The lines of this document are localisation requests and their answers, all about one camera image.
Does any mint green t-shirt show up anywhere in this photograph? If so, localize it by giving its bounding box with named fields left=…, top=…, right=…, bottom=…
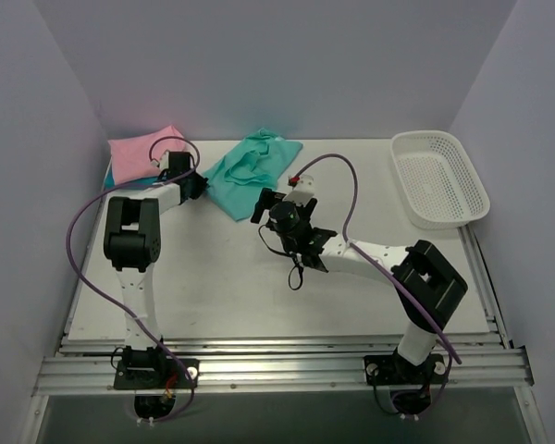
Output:
left=203, top=129, right=303, bottom=221

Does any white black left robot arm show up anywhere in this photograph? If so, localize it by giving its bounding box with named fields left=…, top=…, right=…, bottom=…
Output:
left=104, top=152, right=207, bottom=388

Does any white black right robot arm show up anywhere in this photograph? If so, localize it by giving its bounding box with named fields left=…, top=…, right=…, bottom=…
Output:
left=251, top=188, right=468, bottom=382

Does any folded teal t-shirt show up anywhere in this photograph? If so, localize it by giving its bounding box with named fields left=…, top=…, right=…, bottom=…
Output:
left=104, top=169, right=156, bottom=190

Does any folded pink t-shirt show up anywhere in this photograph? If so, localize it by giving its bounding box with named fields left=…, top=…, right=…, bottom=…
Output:
left=108, top=125, right=186, bottom=185

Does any white perforated plastic basket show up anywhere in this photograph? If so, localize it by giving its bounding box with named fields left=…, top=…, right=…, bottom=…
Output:
left=389, top=130, right=490, bottom=230

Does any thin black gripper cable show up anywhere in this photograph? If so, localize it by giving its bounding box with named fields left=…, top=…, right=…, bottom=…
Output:
left=257, top=224, right=306, bottom=292

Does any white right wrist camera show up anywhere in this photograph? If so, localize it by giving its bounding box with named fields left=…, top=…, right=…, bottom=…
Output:
left=285, top=174, right=315, bottom=206

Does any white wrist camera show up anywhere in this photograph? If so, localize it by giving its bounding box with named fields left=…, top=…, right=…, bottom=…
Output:
left=285, top=174, right=315, bottom=206
left=158, top=151, right=170, bottom=171

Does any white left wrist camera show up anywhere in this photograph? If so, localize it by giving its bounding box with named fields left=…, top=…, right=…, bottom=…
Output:
left=158, top=151, right=170, bottom=171

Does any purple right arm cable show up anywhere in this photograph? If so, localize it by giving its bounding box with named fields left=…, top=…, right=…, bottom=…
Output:
left=295, top=153, right=463, bottom=415

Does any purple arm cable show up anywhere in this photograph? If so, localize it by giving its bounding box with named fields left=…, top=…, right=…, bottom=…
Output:
left=295, top=153, right=463, bottom=415
left=64, top=134, right=202, bottom=422

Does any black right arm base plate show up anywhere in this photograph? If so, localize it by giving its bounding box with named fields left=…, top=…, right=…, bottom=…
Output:
left=363, top=352, right=447, bottom=386

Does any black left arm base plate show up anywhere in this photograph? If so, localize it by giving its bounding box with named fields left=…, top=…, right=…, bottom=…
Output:
left=113, top=357, right=192, bottom=390

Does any aluminium mounting rail frame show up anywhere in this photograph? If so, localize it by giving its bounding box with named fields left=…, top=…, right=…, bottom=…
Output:
left=31, top=226, right=536, bottom=399

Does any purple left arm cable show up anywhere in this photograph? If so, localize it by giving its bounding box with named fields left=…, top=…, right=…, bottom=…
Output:
left=64, top=134, right=202, bottom=422

